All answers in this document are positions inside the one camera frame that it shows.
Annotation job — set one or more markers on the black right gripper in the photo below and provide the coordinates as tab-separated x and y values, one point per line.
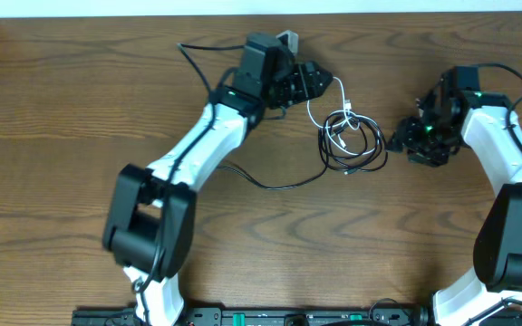
404	136

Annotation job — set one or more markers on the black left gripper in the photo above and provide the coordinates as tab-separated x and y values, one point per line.
308	88

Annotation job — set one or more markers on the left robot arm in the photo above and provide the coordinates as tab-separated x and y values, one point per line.
150	224

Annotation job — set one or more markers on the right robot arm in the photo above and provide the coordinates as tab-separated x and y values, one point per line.
490	292

